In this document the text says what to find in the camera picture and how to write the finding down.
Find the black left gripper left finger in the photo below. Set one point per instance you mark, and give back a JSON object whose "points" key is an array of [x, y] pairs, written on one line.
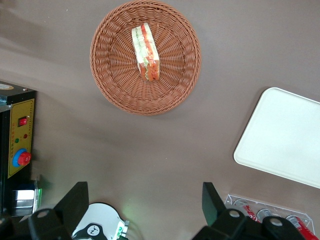
{"points": [[72, 205]]}

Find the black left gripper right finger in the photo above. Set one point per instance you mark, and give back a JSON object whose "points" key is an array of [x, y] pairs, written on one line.
{"points": [[212, 205]]}

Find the triangular sandwich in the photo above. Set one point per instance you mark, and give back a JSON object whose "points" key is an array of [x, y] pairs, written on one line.
{"points": [[145, 50]]}

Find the white rectangular tray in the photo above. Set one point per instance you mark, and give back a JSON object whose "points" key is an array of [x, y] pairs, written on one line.
{"points": [[280, 135]]}

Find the brown wicker basket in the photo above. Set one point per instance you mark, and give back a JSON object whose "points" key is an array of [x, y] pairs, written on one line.
{"points": [[112, 75]]}

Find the clear acrylic bottle box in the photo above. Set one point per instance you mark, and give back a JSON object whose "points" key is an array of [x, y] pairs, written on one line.
{"points": [[230, 200]]}

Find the red cola bottle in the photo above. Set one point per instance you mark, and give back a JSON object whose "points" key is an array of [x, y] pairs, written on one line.
{"points": [[302, 226], [265, 214], [251, 212]]}

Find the grey metal block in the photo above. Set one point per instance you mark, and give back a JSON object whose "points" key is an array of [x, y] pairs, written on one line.
{"points": [[23, 202]]}

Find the black control box yellow panel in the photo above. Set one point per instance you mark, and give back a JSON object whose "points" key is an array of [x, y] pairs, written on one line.
{"points": [[21, 112]]}

